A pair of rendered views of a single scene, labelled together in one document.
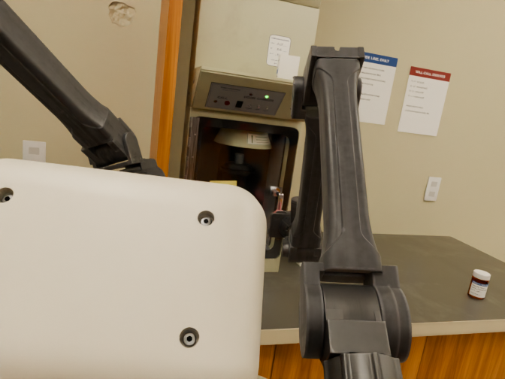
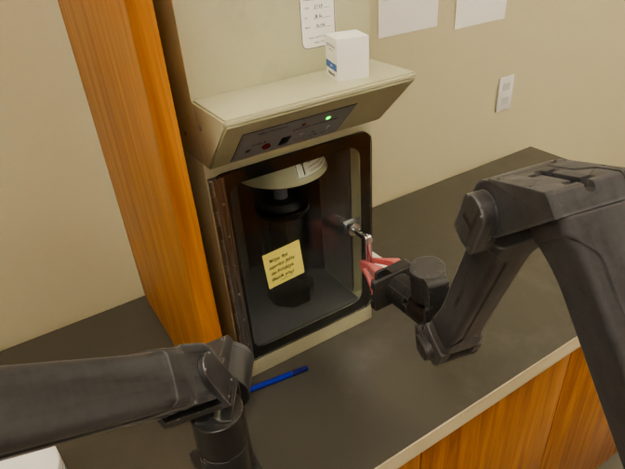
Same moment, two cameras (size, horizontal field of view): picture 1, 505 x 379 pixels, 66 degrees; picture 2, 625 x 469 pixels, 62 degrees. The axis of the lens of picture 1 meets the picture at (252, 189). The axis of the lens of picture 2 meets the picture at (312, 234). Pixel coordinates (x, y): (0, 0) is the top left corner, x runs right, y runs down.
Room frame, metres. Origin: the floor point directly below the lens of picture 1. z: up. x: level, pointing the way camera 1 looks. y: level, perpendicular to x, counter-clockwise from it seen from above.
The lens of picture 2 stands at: (0.29, 0.20, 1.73)
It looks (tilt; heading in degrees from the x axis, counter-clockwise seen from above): 32 degrees down; 347
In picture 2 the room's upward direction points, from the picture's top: 4 degrees counter-clockwise
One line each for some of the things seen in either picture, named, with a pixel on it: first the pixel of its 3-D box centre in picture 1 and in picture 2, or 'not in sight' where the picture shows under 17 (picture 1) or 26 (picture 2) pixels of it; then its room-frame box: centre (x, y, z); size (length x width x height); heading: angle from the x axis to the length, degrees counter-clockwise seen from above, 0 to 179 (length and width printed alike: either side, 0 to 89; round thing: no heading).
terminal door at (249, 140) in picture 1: (239, 192); (305, 251); (1.08, 0.04, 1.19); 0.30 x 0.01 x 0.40; 107
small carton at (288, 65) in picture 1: (287, 68); (347, 55); (1.06, -0.05, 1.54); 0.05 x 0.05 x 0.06; 3
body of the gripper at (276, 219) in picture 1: (291, 228); (404, 292); (0.97, -0.11, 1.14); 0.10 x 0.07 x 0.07; 107
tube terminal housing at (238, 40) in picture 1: (234, 139); (263, 161); (1.21, 0.08, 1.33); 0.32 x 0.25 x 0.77; 107
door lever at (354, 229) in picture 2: (276, 205); (362, 249); (1.08, -0.08, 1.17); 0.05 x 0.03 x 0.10; 17
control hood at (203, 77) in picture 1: (257, 96); (310, 118); (1.03, 0.02, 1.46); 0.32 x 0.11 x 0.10; 107
